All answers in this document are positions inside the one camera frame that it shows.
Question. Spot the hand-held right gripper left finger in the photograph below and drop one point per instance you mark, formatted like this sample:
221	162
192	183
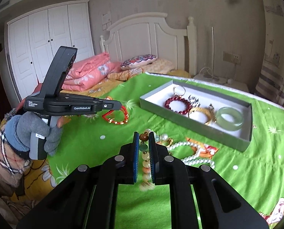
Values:
136	158

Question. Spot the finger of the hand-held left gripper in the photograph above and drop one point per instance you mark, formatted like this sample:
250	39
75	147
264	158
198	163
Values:
112	105

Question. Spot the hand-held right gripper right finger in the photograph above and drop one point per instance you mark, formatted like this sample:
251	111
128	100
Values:
152	158

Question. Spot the white pearl strand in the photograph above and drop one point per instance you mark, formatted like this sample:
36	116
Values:
180	144

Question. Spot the grey cardboard box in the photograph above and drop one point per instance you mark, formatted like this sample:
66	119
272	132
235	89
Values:
161	99

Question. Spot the gold linked rings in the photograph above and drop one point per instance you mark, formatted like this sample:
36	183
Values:
174	91

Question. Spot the gold bangle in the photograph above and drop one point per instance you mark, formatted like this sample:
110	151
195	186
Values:
199	109

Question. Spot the silver brooch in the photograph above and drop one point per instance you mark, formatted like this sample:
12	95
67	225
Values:
195	101

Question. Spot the pale green jade bangle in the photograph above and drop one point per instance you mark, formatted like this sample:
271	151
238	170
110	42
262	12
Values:
219	120

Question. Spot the person's left forearm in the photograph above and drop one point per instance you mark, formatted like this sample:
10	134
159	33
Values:
5	162

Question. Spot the person's left hand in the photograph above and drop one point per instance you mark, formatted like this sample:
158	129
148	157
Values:
27	126

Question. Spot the gold openwork pendant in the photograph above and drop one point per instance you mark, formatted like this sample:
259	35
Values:
170	140

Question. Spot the pink floral quilt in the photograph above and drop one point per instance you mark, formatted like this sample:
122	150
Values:
89	71

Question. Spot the white wardrobe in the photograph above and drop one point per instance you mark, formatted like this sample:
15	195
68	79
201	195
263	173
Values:
37	40

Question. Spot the embroidered pillow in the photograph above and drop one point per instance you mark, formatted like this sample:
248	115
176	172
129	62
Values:
137	60

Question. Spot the yellow floral pillow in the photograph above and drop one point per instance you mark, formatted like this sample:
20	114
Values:
161	65

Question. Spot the white wooden headboard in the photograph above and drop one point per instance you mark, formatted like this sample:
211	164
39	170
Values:
142	35

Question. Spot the green printed cloth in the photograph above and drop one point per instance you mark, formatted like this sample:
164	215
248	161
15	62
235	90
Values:
228	171

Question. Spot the white nightstand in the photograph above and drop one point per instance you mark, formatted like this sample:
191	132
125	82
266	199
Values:
237	85

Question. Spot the printed curtain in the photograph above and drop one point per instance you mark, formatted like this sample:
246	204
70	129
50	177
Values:
271	52

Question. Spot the white wall switch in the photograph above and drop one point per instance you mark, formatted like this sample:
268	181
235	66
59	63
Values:
106	26

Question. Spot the beige wall outlet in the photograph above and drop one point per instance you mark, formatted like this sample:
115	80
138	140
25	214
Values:
229	56

